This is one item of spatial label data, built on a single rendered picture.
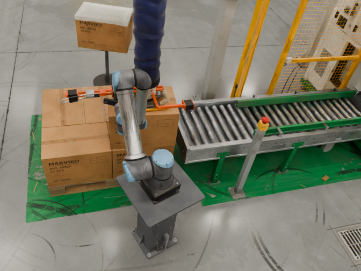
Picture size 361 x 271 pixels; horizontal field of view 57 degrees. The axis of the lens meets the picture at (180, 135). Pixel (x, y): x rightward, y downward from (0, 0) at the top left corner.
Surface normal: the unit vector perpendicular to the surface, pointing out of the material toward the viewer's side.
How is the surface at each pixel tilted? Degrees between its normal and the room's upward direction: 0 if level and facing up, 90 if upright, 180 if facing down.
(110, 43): 90
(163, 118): 90
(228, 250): 0
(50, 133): 0
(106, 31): 90
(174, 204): 0
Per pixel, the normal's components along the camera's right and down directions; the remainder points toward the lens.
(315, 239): 0.11, -0.72
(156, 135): 0.19, 0.70
